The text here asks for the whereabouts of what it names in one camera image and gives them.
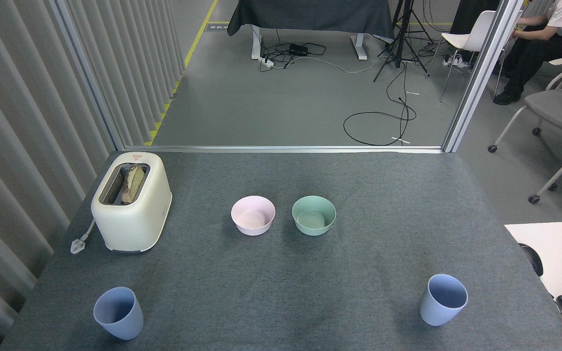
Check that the blue cup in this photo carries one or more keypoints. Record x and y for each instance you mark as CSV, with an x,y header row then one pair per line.
x,y
122,321
437,312

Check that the pink bowl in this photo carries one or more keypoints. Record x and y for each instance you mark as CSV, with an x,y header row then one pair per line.
x,y
253,219

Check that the green bowl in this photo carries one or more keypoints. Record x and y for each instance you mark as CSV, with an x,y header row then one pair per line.
x,y
313,220

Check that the white power strip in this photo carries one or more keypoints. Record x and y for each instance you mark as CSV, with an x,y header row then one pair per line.
x,y
455,61
267,61

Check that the black power adapter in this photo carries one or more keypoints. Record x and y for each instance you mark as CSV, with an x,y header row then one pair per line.
x,y
298,49

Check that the white table leg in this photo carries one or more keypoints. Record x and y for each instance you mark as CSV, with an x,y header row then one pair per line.
x,y
358,48
256,44

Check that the toasted bread slice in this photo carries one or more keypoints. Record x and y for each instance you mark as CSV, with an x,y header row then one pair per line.
x,y
132,184

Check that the cream white toaster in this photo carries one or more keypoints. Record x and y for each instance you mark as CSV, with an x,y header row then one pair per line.
x,y
132,219

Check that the dark grey tablecloth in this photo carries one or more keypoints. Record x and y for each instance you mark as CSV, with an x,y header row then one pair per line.
x,y
310,17

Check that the black tripod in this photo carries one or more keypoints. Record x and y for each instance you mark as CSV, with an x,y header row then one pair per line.
x,y
398,39

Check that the white toaster power plug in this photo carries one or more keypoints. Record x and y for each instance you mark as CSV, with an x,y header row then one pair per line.
x,y
78,245

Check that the white plastic chair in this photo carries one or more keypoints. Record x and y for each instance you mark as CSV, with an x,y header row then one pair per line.
x,y
476,31

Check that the black computer mouse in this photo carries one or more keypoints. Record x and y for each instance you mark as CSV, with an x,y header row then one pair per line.
x,y
534,261

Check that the grey wheeled chair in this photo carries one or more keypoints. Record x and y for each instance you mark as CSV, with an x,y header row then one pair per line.
x,y
561,170
559,107

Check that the person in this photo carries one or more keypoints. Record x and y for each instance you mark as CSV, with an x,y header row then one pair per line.
x,y
544,48

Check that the silver frame crossbar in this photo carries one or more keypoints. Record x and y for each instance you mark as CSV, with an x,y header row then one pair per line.
x,y
281,148

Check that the silver frame post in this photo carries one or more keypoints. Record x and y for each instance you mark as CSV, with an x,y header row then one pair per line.
x,y
88,78
481,73

